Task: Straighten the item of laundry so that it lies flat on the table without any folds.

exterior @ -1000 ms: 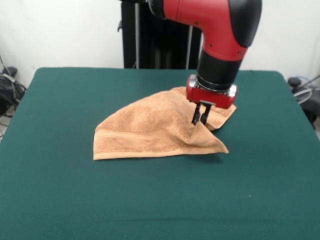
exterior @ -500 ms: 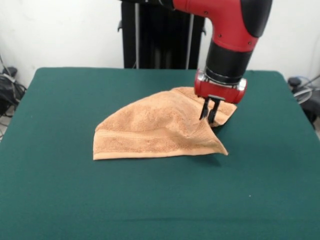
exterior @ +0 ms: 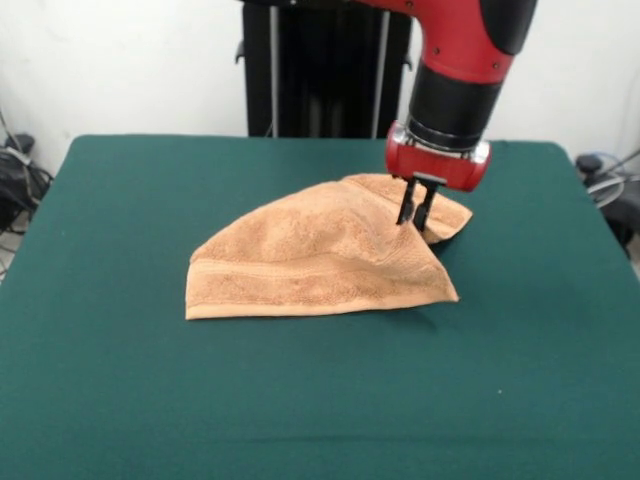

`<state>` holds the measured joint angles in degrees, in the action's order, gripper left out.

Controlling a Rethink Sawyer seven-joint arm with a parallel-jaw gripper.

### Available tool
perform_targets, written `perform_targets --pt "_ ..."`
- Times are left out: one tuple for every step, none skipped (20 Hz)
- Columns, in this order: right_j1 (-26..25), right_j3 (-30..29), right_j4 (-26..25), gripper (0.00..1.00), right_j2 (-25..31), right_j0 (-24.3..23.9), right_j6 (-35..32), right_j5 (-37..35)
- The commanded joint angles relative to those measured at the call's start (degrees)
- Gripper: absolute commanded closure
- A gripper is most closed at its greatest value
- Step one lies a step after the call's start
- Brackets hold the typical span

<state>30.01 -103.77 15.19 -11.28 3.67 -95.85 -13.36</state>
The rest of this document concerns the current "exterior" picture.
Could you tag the black equipment block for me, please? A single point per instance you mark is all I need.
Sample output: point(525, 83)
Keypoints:
point(622, 210)

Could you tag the dark green table cloth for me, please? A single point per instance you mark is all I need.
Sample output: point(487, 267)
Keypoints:
point(125, 375)

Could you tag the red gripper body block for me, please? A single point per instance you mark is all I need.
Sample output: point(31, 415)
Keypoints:
point(430, 167)

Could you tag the black robot pedestal frame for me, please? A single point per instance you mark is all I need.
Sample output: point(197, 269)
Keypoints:
point(325, 75)

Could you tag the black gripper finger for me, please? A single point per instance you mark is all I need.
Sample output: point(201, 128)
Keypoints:
point(425, 210)
point(407, 202)

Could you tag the orange terry towel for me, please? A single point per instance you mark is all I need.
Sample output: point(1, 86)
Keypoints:
point(300, 260)

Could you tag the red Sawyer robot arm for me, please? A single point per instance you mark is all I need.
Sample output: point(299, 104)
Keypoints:
point(460, 75)

